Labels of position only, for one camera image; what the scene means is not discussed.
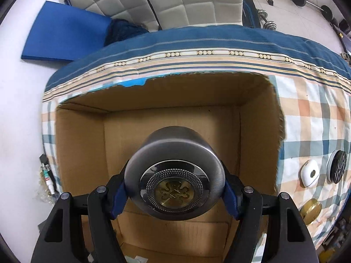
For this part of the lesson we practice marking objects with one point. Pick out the small bottles on floor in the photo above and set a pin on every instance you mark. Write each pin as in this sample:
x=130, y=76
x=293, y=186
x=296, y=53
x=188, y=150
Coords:
x=48, y=174

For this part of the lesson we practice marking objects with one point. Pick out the black barbell with plates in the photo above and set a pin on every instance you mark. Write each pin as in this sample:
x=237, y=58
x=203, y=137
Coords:
x=325, y=10

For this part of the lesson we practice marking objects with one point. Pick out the grey tufted headboard cushion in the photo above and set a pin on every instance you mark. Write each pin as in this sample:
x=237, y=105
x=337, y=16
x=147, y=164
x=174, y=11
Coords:
x=164, y=14

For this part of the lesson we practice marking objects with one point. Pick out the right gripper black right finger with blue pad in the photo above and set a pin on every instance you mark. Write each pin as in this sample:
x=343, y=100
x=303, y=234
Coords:
x=269, y=226

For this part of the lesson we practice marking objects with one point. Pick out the gold round compact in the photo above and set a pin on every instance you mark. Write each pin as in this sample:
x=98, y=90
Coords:
x=310, y=211

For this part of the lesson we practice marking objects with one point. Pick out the chrome dumbbell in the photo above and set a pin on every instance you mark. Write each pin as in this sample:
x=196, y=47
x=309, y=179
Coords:
x=267, y=24

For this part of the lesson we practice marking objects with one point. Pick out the plaid checkered bed sheet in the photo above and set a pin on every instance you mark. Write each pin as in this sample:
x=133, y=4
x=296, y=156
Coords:
x=312, y=83

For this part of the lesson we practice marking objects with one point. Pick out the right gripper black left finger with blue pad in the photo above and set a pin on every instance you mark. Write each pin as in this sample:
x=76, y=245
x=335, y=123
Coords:
x=61, y=238

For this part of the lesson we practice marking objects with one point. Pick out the white compact case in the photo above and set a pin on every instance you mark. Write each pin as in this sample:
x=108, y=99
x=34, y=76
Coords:
x=309, y=173

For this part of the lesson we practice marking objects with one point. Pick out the silver metal tin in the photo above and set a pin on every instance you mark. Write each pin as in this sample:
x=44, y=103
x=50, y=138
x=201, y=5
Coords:
x=175, y=175

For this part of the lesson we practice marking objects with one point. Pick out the brown cardboard box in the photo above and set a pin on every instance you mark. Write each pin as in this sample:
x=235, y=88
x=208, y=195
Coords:
x=237, y=114

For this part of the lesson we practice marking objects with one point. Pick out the black round patterned compact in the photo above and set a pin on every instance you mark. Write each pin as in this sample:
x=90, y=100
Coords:
x=336, y=166

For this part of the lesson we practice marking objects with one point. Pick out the blue foam mat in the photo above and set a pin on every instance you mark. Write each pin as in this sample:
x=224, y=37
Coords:
x=63, y=32

